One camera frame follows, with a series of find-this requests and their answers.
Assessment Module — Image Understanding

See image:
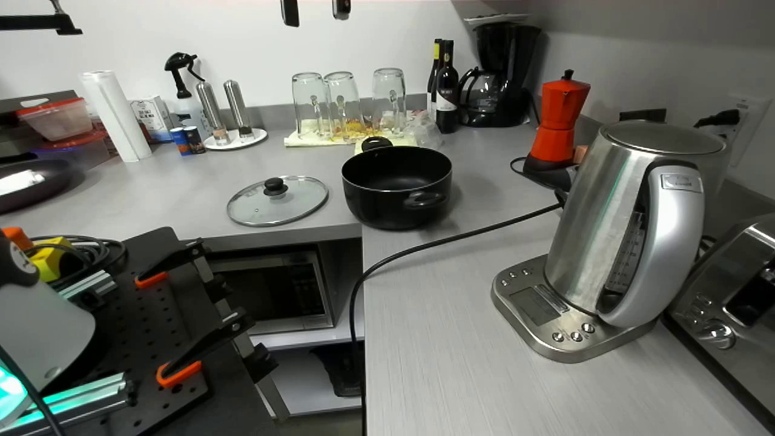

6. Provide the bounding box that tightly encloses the clear drinking glass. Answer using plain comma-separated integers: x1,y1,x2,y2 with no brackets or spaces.
370,65,409,130
323,69,360,136
290,70,326,141

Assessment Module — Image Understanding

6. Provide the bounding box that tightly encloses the black knob with orange tip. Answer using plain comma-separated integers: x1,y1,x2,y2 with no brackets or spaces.
0,226,42,289

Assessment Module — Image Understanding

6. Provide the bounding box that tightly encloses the silver kettle base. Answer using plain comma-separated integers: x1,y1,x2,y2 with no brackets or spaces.
490,254,661,363

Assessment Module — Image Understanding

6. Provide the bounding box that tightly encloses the black hot plate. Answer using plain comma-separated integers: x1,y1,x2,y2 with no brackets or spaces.
520,155,579,195

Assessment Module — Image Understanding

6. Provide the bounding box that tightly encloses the black clamp with orange handle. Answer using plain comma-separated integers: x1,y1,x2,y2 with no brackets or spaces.
152,310,282,392
131,238,245,324

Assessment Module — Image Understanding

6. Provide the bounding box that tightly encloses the white paper towel roll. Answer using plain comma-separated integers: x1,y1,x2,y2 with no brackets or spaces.
78,69,154,164

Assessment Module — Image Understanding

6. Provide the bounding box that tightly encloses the yellow drying mat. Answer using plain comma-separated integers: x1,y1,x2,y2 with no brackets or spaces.
282,111,432,155

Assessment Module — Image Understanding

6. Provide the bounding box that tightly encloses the clear container with red lid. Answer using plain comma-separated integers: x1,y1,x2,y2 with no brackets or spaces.
16,94,94,143

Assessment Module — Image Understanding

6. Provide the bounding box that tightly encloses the small blue can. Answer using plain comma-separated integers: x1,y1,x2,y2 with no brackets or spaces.
169,123,205,158

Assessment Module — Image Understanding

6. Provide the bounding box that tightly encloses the yellow tool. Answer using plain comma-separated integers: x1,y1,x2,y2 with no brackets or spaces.
28,236,74,285

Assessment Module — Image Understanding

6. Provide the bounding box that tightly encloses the glass lid with black knob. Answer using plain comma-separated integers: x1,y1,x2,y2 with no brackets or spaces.
226,173,331,231

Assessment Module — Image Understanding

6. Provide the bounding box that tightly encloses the black shelf bracket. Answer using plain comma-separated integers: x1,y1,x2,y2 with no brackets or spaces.
0,0,85,37

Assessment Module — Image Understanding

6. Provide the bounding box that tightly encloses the black frying pan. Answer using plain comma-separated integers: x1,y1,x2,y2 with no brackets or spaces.
0,155,82,215

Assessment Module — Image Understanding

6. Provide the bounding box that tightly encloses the white round plate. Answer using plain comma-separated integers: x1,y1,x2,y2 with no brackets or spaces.
200,123,271,153

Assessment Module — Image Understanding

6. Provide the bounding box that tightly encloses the stainless steel electric kettle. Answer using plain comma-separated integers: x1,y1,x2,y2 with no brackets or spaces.
543,119,728,333

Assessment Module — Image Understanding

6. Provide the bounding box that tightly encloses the black perforated mounting board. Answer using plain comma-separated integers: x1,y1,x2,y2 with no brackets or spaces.
45,226,282,436

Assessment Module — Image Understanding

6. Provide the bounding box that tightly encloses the red moka pot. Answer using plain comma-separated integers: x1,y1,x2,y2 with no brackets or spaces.
527,69,593,167

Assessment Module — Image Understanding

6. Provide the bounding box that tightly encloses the steel grinder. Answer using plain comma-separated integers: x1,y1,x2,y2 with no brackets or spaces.
221,78,255,136
193,81,228,143

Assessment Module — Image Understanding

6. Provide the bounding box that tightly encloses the black power cable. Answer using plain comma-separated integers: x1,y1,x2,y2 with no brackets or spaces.
347,155,564,348

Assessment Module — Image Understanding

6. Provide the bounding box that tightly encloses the white wall outlet with plug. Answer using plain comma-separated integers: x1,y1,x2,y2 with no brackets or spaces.
693,94,771,153

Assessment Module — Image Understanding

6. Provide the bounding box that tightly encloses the dark wine bottle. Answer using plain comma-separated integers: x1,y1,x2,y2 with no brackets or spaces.
426,37,460,136

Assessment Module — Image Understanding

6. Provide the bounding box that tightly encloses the stainless steel toaster oven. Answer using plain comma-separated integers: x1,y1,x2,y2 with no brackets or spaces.
663,213,775,431

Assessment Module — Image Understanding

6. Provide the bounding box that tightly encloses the spray bottle with black trigger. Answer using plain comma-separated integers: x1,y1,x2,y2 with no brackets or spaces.
162,52,209,130

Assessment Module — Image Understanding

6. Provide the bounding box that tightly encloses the aluminium extrusion bar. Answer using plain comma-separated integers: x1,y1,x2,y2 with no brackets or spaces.
0,370,135,431

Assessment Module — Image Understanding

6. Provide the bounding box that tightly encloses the black drip coffee maker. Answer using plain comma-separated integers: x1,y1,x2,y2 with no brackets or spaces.
457,19,544,128

